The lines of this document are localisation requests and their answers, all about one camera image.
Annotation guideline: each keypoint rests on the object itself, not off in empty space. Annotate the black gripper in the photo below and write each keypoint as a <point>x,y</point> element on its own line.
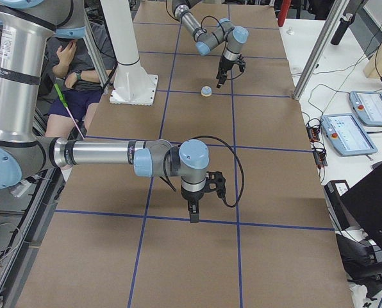
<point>224,65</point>
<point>191,196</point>

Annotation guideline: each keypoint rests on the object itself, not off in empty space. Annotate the blue and cream bell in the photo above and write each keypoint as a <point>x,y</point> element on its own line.
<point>206,91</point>

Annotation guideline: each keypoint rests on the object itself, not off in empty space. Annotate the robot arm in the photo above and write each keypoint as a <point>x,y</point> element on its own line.
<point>57,30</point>
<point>233,37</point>

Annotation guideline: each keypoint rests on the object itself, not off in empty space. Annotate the clear plastic bag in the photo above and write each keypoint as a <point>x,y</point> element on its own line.
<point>290,31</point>

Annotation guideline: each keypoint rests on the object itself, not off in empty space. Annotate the brown paper table cover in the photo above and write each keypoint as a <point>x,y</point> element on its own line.
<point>119,240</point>

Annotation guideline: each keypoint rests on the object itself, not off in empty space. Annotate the red cylinder object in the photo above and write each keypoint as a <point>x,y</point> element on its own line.
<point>282,15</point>

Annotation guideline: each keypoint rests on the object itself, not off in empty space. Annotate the near teach pendant tablet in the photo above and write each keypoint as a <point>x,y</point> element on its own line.
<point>347,135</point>

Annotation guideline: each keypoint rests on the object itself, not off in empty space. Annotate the teach pendant tablet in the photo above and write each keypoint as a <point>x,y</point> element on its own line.
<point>367,106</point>
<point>347,135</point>

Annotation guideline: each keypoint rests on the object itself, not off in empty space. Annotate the seated person grey shirt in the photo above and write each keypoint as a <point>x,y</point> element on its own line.
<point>69,60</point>

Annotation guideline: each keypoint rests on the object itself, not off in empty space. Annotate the far teach pendant tablet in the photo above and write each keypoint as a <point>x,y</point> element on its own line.
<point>367,106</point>

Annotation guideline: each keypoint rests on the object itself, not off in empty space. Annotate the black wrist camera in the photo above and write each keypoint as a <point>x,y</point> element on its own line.
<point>241,63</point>
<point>215,182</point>

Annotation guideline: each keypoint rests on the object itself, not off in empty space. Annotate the white pedestal base plate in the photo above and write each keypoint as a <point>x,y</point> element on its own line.
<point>133,85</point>

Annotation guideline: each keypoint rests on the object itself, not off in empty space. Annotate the aluminium frame post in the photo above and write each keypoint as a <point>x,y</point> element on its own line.
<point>338,8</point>

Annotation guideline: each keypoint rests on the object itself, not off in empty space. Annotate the green handled stick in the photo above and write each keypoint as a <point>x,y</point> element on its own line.
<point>65,105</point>

